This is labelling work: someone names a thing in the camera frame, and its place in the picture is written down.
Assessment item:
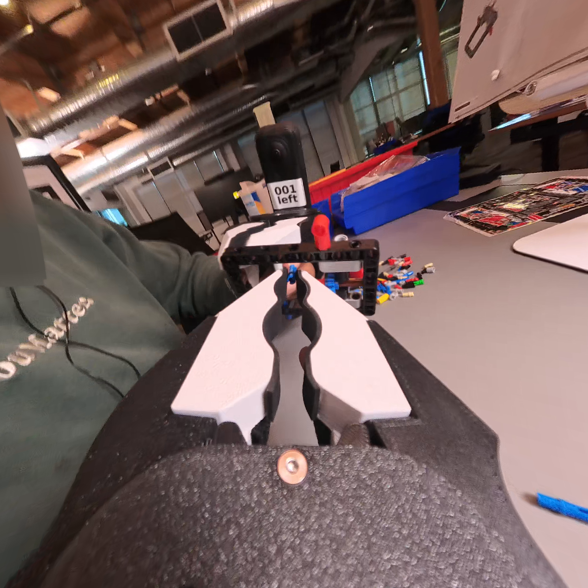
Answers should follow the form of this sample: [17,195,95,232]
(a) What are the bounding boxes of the black framed white panel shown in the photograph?
[21,154,91,213]

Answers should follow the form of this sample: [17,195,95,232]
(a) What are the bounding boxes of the clear bags of parts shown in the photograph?
[349,154,430,194]

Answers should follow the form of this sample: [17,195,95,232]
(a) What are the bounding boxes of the wooden standing desk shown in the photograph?
[489,106,588,172]

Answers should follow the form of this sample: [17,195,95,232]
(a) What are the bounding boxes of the black chair back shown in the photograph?
[129,211,217,255]

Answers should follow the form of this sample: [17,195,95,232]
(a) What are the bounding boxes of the white ceiling vent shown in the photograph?
[163,0,233,61]

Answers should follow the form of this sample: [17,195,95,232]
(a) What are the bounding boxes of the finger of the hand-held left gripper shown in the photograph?
[247,220,302,247]
[223,223,266,247]

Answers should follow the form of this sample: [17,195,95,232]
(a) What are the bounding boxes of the person's left forearm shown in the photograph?
[115,220,239,324]

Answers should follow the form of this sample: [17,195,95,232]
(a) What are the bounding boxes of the white printed carton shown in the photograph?
[234,179,275,217]

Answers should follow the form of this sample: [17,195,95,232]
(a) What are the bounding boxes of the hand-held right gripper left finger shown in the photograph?
[171,270,284,444]

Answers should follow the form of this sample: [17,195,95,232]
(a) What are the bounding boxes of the lego instruction booklet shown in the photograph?
[443,178,588,237]
[448,0,588,124]

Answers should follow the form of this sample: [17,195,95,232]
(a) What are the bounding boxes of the silver air duct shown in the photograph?
[28,0,322,194]

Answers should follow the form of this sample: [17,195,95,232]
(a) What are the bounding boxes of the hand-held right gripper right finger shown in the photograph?
[296,270,413,444]

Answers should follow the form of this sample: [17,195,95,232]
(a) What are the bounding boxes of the black lego frame assembly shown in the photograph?
[220,213,381,318]

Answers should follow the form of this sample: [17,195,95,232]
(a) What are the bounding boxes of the red plastic bin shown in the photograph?
[309,140,419,203]

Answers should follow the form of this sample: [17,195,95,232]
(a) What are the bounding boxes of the person's left hand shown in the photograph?
[262,262,319,279]

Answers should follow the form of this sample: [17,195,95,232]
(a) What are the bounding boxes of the pile of small lego pieces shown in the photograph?
[377,254,435,305]

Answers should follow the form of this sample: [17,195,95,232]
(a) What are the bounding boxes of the black wall monitor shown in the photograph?
[195,172,258,227]

